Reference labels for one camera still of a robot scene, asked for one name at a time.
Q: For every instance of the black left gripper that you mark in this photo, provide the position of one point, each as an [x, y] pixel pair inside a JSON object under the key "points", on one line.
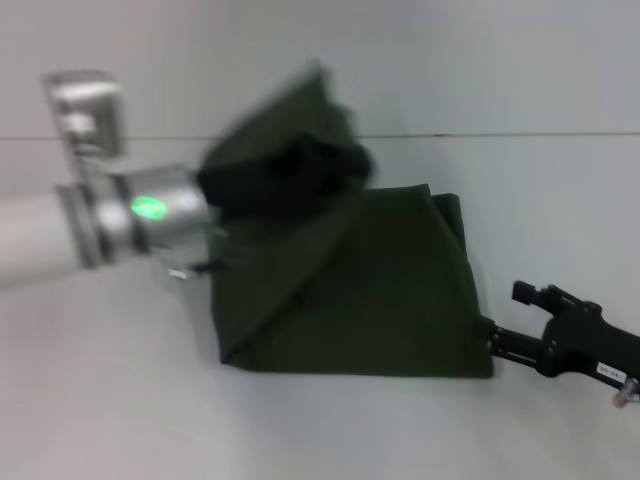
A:
{"points": [[250, 185]]}

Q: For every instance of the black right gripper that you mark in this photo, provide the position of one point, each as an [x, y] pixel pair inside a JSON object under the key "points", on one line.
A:
{"points": [[585, 340]]}

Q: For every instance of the dark green shirt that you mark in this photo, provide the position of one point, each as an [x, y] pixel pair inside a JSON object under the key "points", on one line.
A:
{"points": [[375, 300]]}

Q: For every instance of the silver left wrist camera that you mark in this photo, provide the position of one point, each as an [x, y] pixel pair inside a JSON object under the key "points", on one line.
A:
{"points": [[85, 115]]}

